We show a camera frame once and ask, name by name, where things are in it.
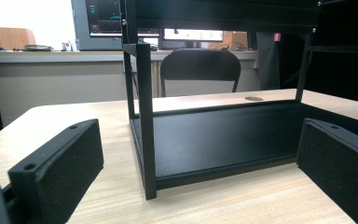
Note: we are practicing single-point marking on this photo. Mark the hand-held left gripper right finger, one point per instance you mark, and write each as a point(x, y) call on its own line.
point(338, 168)

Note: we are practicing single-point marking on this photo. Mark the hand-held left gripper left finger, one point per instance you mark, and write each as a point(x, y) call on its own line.
point(59, 174)

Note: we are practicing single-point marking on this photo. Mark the black metal shelf rack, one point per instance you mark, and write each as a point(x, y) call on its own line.
point(217, 140)

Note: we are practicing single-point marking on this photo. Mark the brown round table grommet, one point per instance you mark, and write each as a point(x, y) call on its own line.
point(254, 98)

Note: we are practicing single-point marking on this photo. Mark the grey hanging cloth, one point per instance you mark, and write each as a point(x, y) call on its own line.
point(267, 62)

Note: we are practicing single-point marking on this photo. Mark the round metal dish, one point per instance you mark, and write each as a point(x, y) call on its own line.
point(38, 48)

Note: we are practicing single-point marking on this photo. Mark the small white bottles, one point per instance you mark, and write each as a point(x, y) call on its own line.
point(67, 46)

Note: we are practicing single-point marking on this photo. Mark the large brown cardboard box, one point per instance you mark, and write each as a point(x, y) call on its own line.
point(12, 38)

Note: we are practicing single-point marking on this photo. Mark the pink tag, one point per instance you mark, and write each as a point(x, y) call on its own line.
point(277, 37)

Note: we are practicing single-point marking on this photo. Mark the small brown cardboard box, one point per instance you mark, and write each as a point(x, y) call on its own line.
point(236, 39)

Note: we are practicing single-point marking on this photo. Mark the large grey-framed computer monitor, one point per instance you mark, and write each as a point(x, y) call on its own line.
point(105, 15)

